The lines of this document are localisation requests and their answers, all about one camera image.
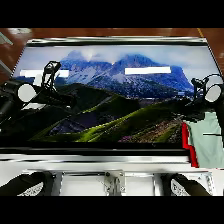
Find red garment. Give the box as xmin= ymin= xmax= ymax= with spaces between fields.
xmin=181 ymin=121 xmax=200 ymax=169

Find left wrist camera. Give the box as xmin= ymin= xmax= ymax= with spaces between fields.
xmin=40 ymin=60 xmax=62 ymax=92

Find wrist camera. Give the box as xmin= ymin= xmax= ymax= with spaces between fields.
xmin=190 ymin=77 xmax=205 ymax=100
xmin=40 ymin=60 xmax=62 ymax=92

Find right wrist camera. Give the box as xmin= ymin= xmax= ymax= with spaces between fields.
xmin=190 ymin=77 xmax=205 ymax=100

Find light green garment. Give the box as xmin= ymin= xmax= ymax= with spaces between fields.
xmin=184 ymin=111 xmax=224 ymax=170

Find silver frame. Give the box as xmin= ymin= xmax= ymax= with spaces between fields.
xmin=0 ymin=152 xmax=224 ymax=197

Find black cable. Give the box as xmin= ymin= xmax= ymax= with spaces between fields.
xmin=199 ymin=73 xmax=224 ymax=88

